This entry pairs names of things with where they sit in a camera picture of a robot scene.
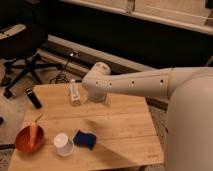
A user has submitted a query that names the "blue eraser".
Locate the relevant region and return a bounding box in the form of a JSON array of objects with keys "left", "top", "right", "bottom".
[{"left": 73, "top": 130, "right": 97, "bottom": 150}]

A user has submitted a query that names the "long metal rail beam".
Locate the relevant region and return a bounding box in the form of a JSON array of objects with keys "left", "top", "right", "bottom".
[{"left": 41, "top": 35, "right": 169, "bottom": 110}]

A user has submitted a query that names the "black cable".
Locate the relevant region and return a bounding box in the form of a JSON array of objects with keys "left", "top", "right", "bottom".
[{"left": 49, "top": 50, "right": 77, "bottom": 85}]

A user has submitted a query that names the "black office chair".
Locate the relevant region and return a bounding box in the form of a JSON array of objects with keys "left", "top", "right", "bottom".
[{"left": 0, "top": 23, "right": 62, "bottom": 98}]

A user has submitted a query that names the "black remote control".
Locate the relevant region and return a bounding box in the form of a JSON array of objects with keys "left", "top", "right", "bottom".
[{"left": 26, "top": 88, "right": 42, "bottom": 109}]

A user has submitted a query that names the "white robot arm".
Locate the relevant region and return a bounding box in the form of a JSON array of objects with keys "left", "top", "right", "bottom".
[{"left": 82, "top": 62, "right": 213, "bottom": 171}]

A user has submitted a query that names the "white ceramic cup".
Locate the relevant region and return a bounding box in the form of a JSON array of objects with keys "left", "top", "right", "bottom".
[{"left": 53, "top": 133, "right": 74, "bottom": 157}]

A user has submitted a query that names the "orange bowl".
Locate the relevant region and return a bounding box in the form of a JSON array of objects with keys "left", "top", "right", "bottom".
[{"left": 15, "top": 124, "right": 45, "bottom": 153}]

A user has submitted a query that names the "white tube bottle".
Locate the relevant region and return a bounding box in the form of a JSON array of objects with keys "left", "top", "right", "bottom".
[{"left": 70, "top": 79, "right": 81, "bottom": 106}]

